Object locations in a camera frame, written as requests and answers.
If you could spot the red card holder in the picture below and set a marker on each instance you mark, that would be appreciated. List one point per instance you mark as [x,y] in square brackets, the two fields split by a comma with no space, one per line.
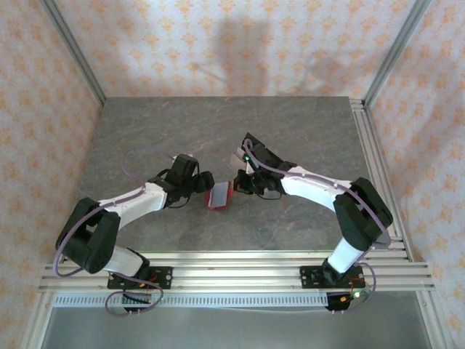
[219,196]

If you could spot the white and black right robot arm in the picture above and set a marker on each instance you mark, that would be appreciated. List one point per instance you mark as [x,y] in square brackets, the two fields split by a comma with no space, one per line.
[312,189]

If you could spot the black and clear card stand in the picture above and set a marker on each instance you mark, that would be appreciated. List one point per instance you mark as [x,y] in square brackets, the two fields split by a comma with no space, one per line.
[254,137]

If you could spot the patterned fabric backdrop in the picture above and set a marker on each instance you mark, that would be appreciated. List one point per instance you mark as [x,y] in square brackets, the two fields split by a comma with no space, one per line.
[232,36]

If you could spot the grey metal lower panel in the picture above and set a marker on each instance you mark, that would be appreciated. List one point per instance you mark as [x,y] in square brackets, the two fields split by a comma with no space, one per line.
[232,327]

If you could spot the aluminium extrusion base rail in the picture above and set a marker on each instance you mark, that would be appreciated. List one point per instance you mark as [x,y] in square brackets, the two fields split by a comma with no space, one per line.
[236,270]

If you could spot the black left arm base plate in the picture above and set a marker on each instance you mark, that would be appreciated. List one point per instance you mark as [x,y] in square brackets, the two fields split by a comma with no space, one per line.
[163,278]

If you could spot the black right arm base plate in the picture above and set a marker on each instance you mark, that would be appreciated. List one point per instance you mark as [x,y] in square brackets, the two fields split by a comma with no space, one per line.
[310,278]

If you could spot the aluminium extrusion side rail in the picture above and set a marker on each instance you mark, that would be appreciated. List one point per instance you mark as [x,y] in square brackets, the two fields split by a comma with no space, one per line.
[378,163]

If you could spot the aluminium frame post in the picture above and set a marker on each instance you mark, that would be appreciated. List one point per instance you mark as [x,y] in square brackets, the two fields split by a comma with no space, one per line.
[76,54]
[396,51]

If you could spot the aluminium lower frame strut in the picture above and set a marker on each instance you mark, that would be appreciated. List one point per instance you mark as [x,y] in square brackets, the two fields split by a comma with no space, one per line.
[38,320]
[434,320]

